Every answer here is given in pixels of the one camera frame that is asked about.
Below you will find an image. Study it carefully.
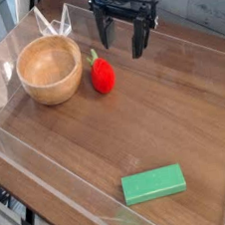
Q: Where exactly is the red plush strawberry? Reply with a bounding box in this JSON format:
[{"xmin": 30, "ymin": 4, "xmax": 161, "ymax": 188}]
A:
[{"xmin": 88, "ymin": 49, "xmax": 116, "ymax": 94}]

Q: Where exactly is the clear acrylic corner bracket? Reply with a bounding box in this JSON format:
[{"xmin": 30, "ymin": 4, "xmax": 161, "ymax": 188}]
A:
[{"xmin": 34, "ymin": 4, "xmax": 72, "ymax": 37}]

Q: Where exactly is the green rectangular block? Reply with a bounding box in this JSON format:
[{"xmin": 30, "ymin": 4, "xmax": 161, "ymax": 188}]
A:
[{"xmin": 121, "ymin": 163, "xmax": 187, "ymax": 206}]

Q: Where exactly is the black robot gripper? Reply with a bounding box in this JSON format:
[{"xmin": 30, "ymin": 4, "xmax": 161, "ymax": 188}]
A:
[{"xmin": 91, "ymin": 0, "xmax": 159, "ymax": 59}]

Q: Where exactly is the wooden bowl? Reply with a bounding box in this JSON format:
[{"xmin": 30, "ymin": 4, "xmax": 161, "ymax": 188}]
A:
[{"xmin": 16, "ymin": 35, "xmax": 83, "ymax": 106}]

